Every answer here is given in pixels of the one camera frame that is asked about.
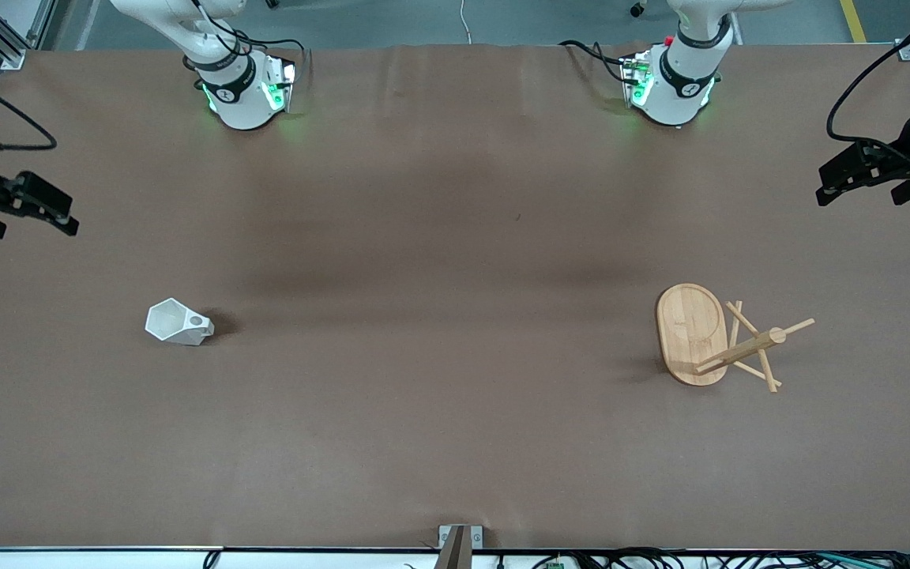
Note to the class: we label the grey metal bracket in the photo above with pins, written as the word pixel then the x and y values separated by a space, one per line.
pixel 447 536

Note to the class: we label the wooden cup rack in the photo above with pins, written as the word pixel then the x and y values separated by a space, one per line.
pixel 692 332

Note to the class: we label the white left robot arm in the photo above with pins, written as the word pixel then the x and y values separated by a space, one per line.
pixel 680 87

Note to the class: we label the brown table cover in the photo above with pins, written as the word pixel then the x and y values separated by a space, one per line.
pixel 455 237

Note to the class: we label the black caster wheel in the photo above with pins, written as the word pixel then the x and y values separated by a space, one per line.
pixel 639 8

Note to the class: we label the white faceted cup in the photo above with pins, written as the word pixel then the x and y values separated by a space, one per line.
pixel 174 322

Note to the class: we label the brown camera post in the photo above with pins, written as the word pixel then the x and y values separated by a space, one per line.
pixel 455 553

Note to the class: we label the aluminium frame extrusion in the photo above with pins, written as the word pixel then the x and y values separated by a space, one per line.
pixel 9 43

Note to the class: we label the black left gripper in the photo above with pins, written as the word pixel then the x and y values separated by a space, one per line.
pixel 888 164

